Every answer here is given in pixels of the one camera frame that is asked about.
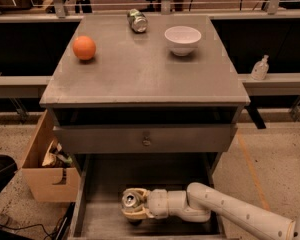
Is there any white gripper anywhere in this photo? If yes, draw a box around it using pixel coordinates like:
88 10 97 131
122 188 169 220

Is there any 7up soda can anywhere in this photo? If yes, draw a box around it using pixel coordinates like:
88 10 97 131
120 190 145 226

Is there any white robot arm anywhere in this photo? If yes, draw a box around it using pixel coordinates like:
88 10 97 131
122 182 300 240

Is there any open middle drawer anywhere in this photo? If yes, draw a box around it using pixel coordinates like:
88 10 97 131
69 153 225 240

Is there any closed top drawer with knob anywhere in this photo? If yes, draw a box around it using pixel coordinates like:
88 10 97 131
54 124 237 154

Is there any grey wooden drawer cabinet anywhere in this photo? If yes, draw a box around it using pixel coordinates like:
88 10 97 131
39 14 251 240

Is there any lying silver green can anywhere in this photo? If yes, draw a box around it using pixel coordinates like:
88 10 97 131
127 9 148 33

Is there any cardboard box with junk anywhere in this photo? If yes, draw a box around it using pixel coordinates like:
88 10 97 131
21 111 80 202

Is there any orange ball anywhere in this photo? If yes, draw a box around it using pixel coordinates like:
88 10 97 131
72 36 96 60

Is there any white ceramic bowl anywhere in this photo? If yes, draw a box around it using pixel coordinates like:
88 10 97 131
164 26 202 56

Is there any clear sanitizer pump bottle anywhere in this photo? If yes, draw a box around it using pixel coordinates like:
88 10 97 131
251 55 269 80

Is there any black floor cable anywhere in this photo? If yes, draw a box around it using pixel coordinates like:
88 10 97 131
0 217 66 240

